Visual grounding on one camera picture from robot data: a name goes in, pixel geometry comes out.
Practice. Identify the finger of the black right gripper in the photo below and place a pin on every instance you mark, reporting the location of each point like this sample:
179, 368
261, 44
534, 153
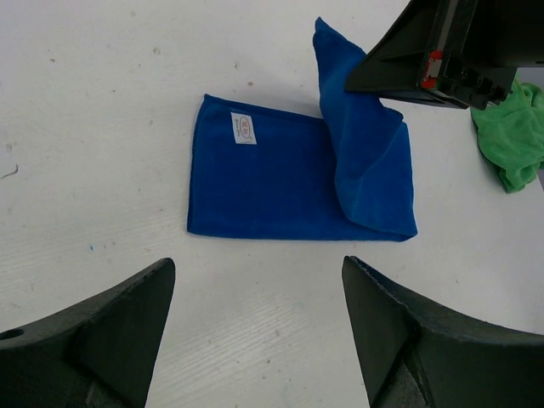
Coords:
393, 68

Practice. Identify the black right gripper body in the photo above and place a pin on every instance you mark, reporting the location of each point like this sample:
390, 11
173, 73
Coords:
481, 48

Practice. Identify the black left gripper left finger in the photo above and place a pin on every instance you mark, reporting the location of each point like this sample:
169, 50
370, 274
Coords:
100, 352

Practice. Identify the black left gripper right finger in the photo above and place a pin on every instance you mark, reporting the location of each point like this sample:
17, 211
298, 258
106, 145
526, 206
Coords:
415, 352

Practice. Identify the green towel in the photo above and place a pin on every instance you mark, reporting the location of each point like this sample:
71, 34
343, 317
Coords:
510, 136

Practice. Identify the blue towel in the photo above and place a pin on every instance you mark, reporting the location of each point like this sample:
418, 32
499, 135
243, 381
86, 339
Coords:
260, 173

